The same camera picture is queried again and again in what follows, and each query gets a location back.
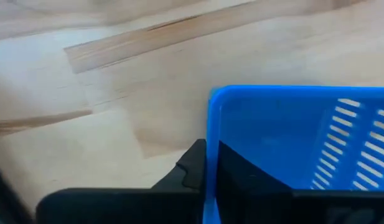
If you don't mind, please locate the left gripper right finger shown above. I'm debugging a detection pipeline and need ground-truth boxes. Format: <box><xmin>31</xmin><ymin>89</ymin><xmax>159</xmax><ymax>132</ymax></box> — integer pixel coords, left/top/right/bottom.
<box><xmin>216</xmin><ymin>139</ymin><xmax>294</xmax><ymax>224</ymax></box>

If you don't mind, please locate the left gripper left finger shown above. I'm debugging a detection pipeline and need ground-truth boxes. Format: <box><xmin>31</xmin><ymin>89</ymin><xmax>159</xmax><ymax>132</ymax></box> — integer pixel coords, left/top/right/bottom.
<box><xmin>151</xmin><ymin>138</ymin><xmax>208</xmax><ymax>194</ymax></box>

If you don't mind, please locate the blue plastic basket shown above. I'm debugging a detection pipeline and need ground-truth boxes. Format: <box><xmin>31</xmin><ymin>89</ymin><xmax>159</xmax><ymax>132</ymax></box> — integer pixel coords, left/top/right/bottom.
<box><xmin>202</xmin><ymin>84</ymin><xmax>384</xmax><ymax>224</ymax></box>

